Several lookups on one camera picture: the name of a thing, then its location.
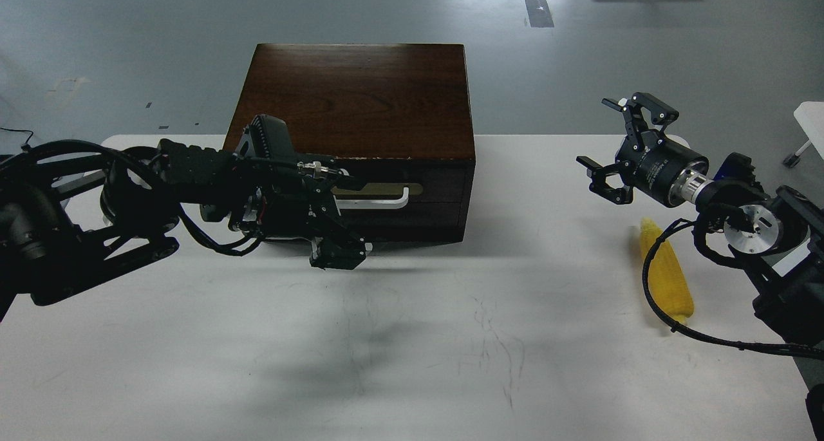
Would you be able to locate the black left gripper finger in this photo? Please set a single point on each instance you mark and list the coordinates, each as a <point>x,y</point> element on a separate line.
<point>320,180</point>
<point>334,244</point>

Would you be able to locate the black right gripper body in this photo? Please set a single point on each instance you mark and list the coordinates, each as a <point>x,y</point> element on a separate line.
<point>659,171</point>

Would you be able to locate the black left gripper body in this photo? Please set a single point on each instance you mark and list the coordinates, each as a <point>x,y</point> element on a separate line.
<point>278,201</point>

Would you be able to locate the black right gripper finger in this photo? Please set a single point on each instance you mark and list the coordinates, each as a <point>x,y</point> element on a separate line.
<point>645,117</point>
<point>598,175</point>

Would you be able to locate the wooden drawer with white handle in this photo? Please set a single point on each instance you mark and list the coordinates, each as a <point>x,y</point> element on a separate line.
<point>428,181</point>

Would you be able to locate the yellow corn cob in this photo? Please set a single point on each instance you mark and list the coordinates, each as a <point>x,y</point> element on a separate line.
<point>667,282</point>

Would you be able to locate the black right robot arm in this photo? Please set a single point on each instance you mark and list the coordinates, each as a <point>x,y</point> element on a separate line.
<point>775,239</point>

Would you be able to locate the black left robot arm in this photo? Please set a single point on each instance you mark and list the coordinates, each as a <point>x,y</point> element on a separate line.
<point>76,215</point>

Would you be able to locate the dark wooden drawer cabinet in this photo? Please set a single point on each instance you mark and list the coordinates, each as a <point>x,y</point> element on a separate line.
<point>353,101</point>

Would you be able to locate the white furniture piece at right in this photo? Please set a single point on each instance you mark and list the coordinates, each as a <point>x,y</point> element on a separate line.
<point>809,115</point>

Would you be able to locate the black tape strip on floor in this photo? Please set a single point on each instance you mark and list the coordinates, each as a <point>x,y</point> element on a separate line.
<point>538,14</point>

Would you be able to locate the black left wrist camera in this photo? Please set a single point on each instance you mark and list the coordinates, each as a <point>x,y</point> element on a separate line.
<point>267,137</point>

